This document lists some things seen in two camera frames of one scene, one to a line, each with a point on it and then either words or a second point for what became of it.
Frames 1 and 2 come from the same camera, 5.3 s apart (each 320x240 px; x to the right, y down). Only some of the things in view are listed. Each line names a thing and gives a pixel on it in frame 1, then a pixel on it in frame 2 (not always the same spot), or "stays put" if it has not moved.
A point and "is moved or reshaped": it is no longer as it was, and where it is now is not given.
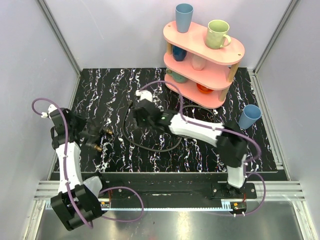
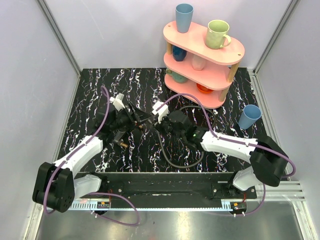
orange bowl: (204, 90) stays put
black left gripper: (92, 137) to (132, 114)
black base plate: (174, 187) stays put
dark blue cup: (178, 54) stays put
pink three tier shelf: (203, 74) stays put
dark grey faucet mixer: (91, 133) is moved or reshaped
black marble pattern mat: (107, 95) stays put
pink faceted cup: (198, 63) stays put
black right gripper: (137, 117) to (159, 126)
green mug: (216, 38) stays put
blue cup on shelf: (184, 12) stays put
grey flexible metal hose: (174, 147) to (198, 162)
